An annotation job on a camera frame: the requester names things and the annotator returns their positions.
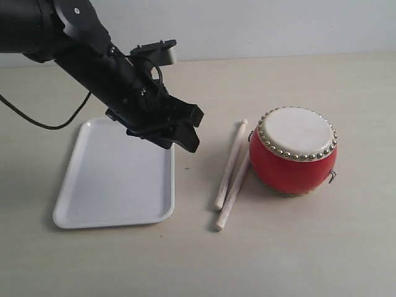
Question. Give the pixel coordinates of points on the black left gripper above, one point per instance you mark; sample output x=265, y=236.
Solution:
x=141, y=104

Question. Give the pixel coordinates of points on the wooden drumstick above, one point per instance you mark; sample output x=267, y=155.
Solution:
x=221, y=195
x=233, y=193

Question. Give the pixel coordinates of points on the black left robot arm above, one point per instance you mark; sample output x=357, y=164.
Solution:
x=70, y=34

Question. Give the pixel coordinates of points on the small red drum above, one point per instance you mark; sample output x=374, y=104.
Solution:
x=293, y=150

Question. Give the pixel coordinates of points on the white rectangular plastic tray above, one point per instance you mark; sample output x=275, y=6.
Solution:
x=115, y=180

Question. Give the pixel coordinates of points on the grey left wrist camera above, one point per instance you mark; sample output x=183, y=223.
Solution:
x=161, y=53

